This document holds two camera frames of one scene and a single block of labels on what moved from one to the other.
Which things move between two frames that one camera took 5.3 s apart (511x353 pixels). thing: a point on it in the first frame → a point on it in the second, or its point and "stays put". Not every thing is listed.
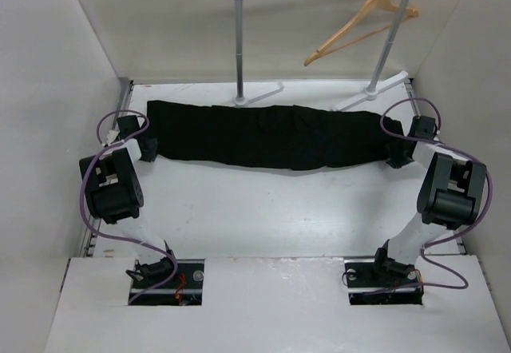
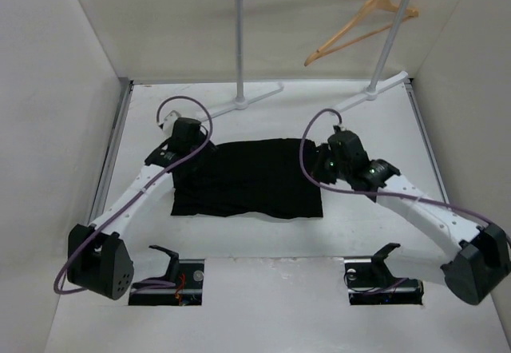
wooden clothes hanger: (378, 3) stays put
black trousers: (270, 136) → (270, 178)
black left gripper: (152, 149) → (201, 139)
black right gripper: (395, 160) → (324, 151)
